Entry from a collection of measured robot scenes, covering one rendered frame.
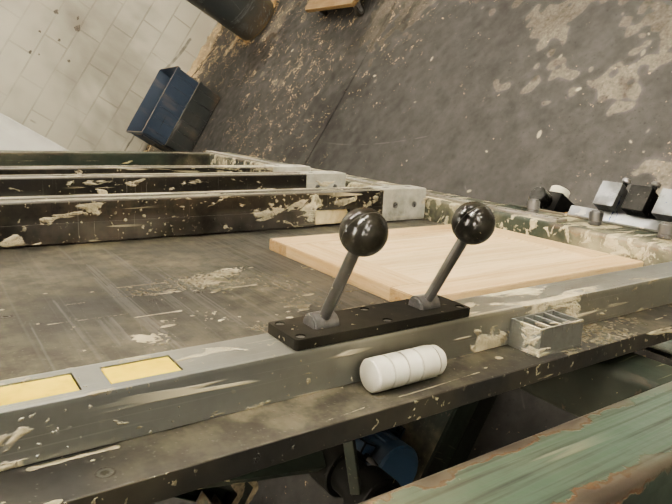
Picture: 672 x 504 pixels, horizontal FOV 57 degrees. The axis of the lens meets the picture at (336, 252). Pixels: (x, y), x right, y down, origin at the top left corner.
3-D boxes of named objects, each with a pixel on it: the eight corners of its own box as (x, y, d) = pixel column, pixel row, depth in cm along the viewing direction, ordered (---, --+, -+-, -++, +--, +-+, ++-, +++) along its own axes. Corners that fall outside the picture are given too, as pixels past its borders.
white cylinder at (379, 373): (378, 399, 51) (448, 380, 55) (381, 365, 50) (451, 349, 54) (357, 385, 53) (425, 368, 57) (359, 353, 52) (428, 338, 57)
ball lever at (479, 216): (444, 324, 60) (512, 219, 53) (415, 330, 58) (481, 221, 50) (423, 297, 63) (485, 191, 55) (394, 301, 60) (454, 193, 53)
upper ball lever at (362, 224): (345, 344, 54) (405, 227, 46) (308, 352, 52) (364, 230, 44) (325, 313, 56) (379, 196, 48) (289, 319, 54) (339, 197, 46)
